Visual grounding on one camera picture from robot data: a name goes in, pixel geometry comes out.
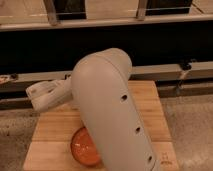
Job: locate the wooden board table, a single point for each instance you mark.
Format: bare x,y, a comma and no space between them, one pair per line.
50,150

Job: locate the black clamp on rail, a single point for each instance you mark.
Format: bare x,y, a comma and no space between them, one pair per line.
186,66

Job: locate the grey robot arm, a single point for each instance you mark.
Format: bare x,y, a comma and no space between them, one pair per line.
98,85

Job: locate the grey metal rail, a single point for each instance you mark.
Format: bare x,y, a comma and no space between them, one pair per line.
165,72

